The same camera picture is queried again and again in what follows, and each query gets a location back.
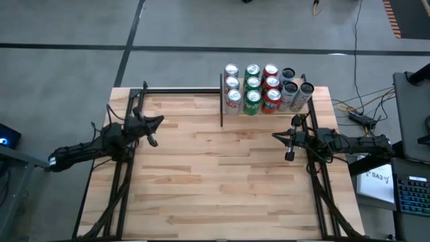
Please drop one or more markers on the grey metal cart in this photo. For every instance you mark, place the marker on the grey metal cart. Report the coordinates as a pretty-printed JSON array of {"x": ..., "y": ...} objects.
[{"x": 20, "y": 161}]

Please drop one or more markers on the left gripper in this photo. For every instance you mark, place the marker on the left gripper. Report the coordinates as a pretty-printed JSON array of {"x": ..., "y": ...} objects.
[{"x": 139, "y": 126}]

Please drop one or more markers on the white paper sign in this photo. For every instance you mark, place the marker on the white paper sign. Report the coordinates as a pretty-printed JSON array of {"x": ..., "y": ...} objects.
[{"x": 378, "y": 186}]

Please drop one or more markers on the grey closed laptop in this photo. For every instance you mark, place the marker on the grey closed laptop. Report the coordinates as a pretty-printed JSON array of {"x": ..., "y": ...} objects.
[{"x": 411, "y": 117}]

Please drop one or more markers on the rainbow backlit keyboard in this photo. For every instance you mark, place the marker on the rainbow backlit keyboard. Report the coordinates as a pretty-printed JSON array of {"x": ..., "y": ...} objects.
[{"x": 415, "y": 196}]

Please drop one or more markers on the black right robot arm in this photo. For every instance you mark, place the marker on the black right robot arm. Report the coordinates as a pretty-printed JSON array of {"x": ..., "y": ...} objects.
[{"x": 356, "y": 144}]

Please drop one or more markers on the black monitor pole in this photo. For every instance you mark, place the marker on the black monitor pole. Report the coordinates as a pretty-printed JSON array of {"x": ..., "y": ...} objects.
[{"x": 420, "y": 75}]

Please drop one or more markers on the wooden shelf black legs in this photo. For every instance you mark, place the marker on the wooden shelf black legs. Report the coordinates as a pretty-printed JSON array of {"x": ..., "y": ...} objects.
[{"x": 221, "y": 101}]

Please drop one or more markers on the black aluminium frame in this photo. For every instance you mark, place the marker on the black aluminium frame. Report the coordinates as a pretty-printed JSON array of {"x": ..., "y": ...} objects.
[
  {"x": 126, "y": 205},
  {"x": 323, "y": 208}
]

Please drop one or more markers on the black mat orange stripes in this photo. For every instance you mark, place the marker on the black mat orange stripes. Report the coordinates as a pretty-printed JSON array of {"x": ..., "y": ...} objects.
[{"x": 410, "y": 20}]

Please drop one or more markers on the green Sprite can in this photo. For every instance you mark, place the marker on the green Sprite can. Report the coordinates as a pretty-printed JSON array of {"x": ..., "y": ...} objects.
[
  {"x": 252, "y": 70},
  {"x": 252, "y": 102},
  {"x": 253, "y": 82}
]

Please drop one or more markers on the white slim can black lid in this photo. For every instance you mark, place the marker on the white slim can black lid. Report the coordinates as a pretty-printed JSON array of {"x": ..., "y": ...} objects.
[
  {"x": 288, "y": 74},
  {"x": 302, "y": 95}
]

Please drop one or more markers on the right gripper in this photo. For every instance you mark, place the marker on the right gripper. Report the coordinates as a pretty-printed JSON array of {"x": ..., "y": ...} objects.
[{"x": 299, "y": 139}]

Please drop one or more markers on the red Fanta strawberry can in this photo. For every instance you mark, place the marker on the red Fanta strawberry can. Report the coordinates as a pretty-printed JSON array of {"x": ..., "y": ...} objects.
[
  {"x": 272, "y": 82},
  {"x": 270, "y": 70},
  {"x": 272, "y": 101}
]

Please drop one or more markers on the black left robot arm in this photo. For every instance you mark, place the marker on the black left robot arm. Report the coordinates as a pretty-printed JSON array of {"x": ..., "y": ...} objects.
[{"x": 87, "y": 148}]

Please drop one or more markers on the black box blue light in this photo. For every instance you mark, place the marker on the black box blue light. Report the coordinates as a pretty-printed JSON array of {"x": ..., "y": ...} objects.
[{"x": 11, "y": 134}]

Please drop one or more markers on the black desk edge bar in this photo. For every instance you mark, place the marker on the black desk edge bar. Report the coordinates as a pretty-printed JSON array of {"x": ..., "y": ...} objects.
[{"x": 369, "y": 164}]

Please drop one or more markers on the white slim Celsius can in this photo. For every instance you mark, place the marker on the white slim Celsius can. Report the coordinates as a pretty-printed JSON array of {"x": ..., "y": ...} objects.
[{"x": 288, "y": 95}]

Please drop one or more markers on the silver Diet Coke can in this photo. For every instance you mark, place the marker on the silver Diet Coke can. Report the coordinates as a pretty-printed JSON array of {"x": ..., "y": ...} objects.
[
  {"x": 231, "y": 69},
  {"x": 234, "y": 101},
  {"x": 231, "y": 82}
]

